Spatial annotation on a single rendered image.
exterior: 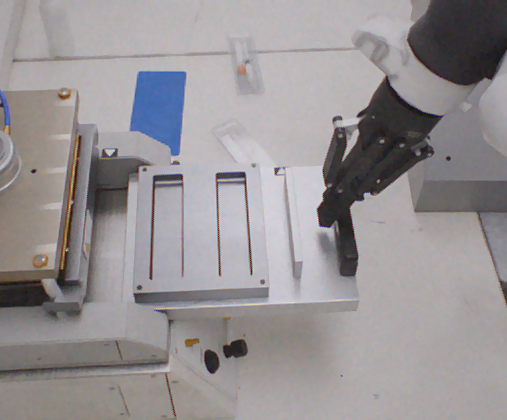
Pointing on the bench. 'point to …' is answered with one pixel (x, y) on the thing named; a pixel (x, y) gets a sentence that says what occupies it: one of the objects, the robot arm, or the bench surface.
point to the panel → (218, 329)
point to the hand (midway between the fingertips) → (334, 203)
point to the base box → (105, 398)
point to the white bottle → (57, 27)
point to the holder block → (200, 233)
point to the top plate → (21, 180)
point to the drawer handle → (347, 243)
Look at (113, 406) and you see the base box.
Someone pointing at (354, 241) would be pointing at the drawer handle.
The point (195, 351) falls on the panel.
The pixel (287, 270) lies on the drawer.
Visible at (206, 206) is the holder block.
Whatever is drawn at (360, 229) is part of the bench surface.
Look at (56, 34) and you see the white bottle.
